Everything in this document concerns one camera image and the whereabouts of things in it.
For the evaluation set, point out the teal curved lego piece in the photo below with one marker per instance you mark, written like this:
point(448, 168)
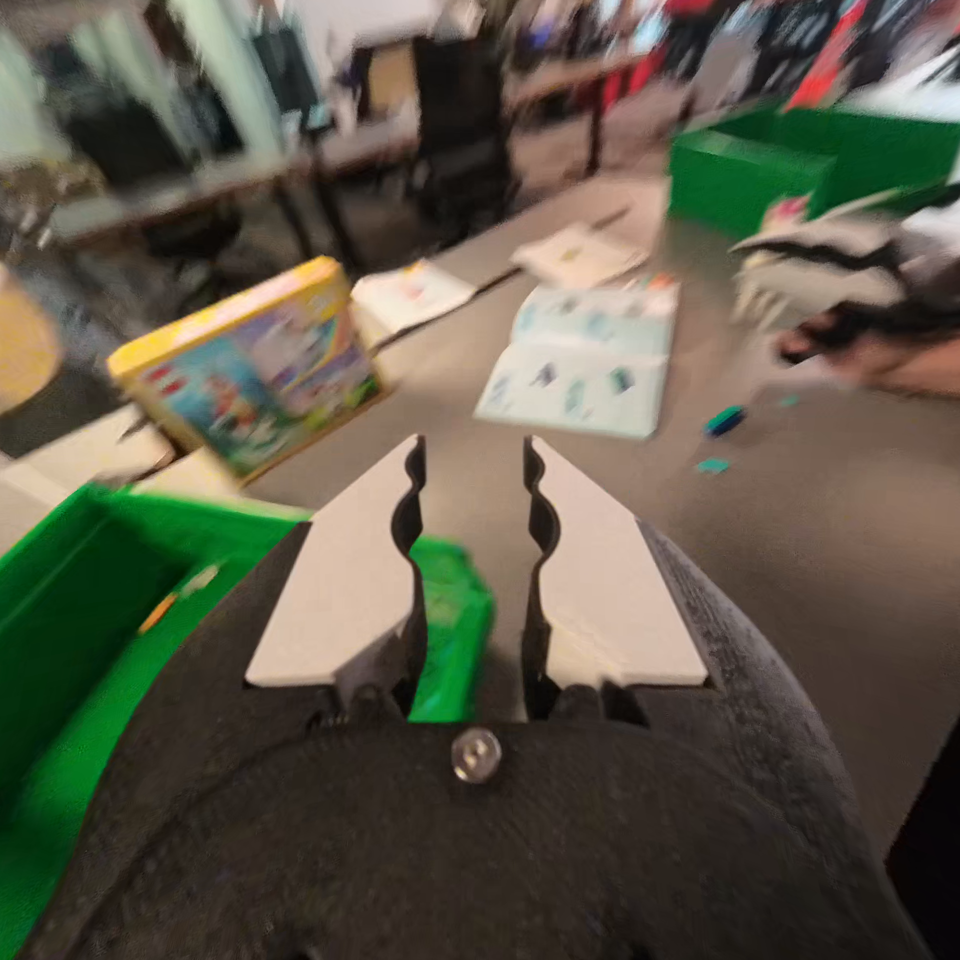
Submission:
point(712, 466)

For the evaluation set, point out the open instruction booklet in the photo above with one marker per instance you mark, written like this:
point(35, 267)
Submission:
point(585, 375)

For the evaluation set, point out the black office chair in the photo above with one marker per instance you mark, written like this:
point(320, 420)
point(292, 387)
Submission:
point(461, 112)

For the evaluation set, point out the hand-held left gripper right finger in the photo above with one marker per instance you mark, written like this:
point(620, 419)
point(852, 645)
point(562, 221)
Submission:
point(615, 607)

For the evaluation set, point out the wooden chair seat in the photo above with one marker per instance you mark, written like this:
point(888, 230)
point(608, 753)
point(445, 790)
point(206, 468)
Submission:
point(26, 345)

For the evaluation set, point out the person's right hand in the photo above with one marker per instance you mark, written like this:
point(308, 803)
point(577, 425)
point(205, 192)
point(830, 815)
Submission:
point(900, 371)

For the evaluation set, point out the green plastic bin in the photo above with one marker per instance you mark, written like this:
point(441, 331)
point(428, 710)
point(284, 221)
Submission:
point(75, 600)
point(750, 172)

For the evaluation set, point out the teal lego brick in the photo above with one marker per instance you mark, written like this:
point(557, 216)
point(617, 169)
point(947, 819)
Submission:
point(720, 414)

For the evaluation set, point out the orange lego piece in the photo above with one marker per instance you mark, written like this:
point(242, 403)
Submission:
point(157, 612)

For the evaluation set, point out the white lego piece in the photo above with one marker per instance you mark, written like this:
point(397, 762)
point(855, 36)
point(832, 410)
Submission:
point(199, 579)

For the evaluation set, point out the grey office table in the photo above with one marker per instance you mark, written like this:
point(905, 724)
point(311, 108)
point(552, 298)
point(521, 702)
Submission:
point(225, 176)

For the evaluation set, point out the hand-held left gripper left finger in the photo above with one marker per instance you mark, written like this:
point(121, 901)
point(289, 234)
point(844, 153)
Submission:
point(337, 600)

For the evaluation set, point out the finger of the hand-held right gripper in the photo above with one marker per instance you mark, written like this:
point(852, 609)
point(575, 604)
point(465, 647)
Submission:
point(825, 283)
point(840, 234)

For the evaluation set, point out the pile of small lego pieces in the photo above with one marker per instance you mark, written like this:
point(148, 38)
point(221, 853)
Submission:
point(660, 285)

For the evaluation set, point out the yellow lego set box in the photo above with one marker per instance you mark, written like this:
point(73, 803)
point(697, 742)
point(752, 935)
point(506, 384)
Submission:
point(247, 375)

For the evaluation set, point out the blue lego assembly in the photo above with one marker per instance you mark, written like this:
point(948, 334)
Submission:
point(727, 426)

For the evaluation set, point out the white instruction booklet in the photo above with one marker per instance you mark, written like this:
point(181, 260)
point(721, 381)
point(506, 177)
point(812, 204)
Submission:
point(412, 296)

